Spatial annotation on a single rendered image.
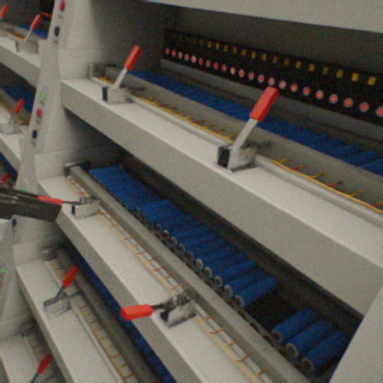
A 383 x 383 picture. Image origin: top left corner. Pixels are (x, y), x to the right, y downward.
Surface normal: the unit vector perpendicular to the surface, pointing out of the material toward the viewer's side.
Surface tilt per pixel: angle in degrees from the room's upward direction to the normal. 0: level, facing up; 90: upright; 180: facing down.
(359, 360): 90
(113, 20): 90
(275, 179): 18
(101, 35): 90
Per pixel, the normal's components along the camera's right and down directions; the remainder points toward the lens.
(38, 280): 0.09, -0.88
